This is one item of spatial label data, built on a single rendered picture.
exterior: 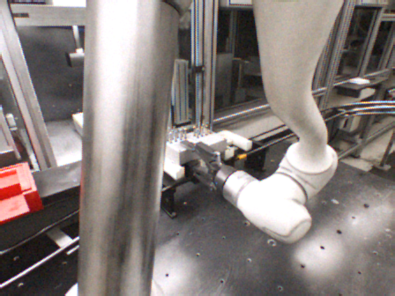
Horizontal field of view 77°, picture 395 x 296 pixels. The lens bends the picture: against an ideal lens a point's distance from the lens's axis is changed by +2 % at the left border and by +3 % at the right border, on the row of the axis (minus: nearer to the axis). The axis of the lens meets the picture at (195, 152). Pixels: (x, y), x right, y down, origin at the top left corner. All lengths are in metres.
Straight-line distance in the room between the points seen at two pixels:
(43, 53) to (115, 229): 0.99
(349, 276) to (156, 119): 0.73
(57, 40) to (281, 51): 1.02
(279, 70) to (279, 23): 0.06
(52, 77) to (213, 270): 0.97
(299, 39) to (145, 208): 0.25
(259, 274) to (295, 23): 0.65
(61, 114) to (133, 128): 1.01
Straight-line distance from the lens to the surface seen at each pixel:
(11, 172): 0.80
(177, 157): 0.79
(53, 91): 1.24
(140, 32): 0.27
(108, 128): 0.27
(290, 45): 0.31
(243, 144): 1.00
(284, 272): 0.81
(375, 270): 0.93
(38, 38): 1.21
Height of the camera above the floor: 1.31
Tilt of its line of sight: 28 degrees down
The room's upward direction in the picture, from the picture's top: straight up
